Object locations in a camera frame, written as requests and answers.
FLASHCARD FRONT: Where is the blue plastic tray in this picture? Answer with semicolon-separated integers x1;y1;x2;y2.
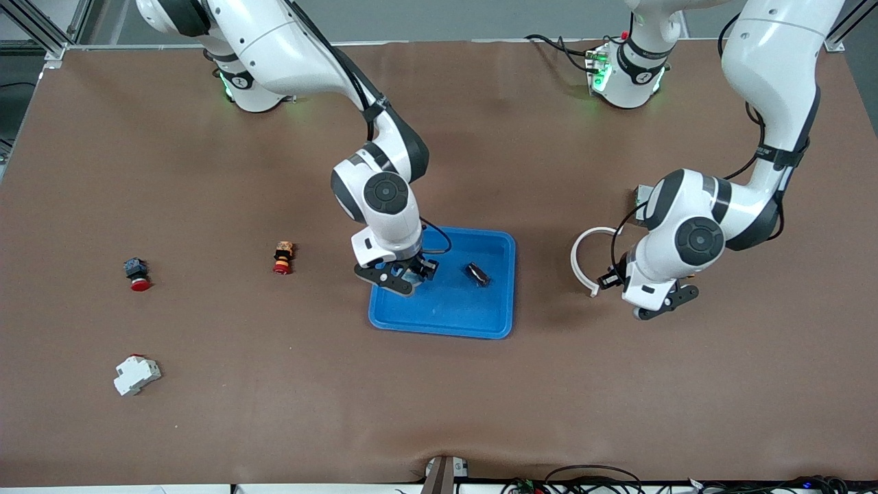
368;223;517;340

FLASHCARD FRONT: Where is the white curved pipe clamp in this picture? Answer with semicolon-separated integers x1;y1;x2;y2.
570;224;625;298

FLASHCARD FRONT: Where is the red emergency stop button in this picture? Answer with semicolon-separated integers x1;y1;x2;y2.
123;257;153;292

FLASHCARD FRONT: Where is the white circuit breaker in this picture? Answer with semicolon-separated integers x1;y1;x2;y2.
113;354;163;397

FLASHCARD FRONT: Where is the black looped cable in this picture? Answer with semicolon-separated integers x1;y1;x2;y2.
545;464;645;494

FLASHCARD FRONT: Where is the black left arm base cable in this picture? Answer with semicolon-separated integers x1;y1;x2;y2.
525;33;606;73

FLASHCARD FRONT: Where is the black cable bundle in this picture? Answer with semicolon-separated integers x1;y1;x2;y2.
501;475;878;494

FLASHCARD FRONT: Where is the aluminium frame profile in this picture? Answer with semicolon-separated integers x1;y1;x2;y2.
0;0;93;69
827;0;870;54

